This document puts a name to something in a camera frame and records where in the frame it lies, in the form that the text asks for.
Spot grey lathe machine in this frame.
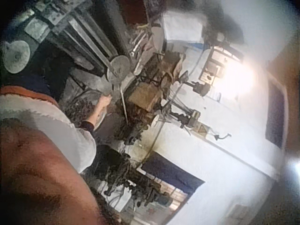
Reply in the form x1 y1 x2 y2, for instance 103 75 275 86
22 0 132 78

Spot grey round handwheel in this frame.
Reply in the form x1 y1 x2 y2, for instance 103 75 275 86
3 40 31 74

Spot white cabinet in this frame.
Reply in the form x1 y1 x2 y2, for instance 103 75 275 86
161 10 207 45

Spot brown wooden box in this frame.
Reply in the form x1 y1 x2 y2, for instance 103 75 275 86
127 83 164 111

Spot cluttered workbench with tools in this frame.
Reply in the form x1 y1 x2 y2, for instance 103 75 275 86
114 22 188 141

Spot blue framed window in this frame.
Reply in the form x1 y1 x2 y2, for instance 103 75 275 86
264 78 288 149

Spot blue barred window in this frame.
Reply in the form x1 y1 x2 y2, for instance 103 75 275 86
137 152 206 211

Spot thin long metal rod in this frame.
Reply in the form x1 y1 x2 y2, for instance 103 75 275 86
119 84 129 124

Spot black machine with motor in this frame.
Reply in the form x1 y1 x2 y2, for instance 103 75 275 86
93 144 174 209

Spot person's right hand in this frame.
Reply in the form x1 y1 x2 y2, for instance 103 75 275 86
98 94 113 108

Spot grey belt pulley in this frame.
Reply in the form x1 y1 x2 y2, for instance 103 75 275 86
106 55 131 84

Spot grey switch box yellow label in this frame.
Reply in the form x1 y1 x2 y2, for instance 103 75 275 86
187 110 211 139

